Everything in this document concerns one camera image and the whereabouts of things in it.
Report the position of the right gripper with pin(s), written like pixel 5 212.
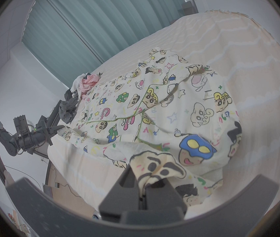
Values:
pixel 43 134

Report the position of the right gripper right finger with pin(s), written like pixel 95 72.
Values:
pixel 164 196

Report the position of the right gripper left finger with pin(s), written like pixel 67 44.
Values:
pixel 122 194

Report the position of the white printed pyjama top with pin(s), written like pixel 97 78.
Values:
pixel 154 107

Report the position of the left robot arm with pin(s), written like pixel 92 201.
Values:
pixel 14 142

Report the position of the pile of clothes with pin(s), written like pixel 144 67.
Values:
pixel 77 81

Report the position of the black garment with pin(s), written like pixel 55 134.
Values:
pixel 68 107

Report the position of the pink garment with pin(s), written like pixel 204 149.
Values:
pixel 89 85

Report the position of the blue-green curtain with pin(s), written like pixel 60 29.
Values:
pixel 142 9
pixel 51 33

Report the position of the bed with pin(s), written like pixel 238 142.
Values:
pixel 253 83

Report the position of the grey bedside table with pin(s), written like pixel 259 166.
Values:
pixel 186 8

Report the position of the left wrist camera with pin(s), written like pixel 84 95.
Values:
pixel 21 125

